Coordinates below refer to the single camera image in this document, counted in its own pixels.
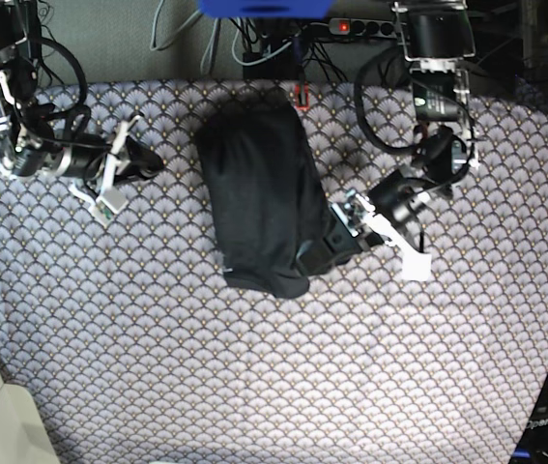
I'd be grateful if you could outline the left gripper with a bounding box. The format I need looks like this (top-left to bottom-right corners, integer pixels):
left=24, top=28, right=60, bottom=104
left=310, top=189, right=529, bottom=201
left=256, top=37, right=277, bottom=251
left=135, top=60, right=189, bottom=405
left=295, top=188, right=386, bottom=277

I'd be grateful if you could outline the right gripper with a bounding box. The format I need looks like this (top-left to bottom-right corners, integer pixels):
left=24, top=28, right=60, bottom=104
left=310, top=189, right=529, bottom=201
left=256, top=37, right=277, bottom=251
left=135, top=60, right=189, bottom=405
left=87, top=136, right=164, bottom=184

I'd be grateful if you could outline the dark grey T-shirt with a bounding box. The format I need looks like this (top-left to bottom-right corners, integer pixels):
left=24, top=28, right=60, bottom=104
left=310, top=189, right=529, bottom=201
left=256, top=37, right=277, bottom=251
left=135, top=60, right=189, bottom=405
left=194, top=103, right=328, bottom=299

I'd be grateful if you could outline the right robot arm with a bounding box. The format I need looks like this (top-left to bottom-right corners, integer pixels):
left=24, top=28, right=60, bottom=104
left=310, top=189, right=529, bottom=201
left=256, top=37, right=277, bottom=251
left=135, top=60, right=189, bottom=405
left=0, top=1, right=164, bottom=187

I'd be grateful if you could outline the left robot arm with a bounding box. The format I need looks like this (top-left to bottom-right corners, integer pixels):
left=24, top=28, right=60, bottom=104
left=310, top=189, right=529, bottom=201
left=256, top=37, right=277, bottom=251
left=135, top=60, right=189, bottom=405
left=296, top=1, right=476, bottom=281

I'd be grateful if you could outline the red table clamp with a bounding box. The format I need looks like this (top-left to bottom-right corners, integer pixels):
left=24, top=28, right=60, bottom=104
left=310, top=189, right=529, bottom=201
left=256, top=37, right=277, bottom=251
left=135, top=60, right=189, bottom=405
left=294, top=82, right=310, bottom=110

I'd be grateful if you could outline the fan-patterned tablecloth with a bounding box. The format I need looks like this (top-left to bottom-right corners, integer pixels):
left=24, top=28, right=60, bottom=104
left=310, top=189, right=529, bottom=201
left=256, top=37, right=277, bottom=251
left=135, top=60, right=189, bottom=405
left=0, top=81, right=548, bottom=463

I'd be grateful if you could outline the black power strip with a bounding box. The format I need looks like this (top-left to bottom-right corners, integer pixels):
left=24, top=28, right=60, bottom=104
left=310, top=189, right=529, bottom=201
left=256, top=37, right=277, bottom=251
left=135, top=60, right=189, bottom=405
left=328, top=17, right=396, bottom=39

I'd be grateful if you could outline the white camera bracket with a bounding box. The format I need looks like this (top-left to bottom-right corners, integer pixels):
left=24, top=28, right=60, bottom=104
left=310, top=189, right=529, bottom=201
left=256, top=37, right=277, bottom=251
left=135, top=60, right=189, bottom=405
left=69, top=113, right=142, bottom=227
left=344, top=189, right=432, bottom=281

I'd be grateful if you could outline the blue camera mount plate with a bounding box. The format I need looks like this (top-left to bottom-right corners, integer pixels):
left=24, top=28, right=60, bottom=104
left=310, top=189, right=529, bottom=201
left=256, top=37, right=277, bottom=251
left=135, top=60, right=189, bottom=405
left=199, top=0, right=332, bottom=19

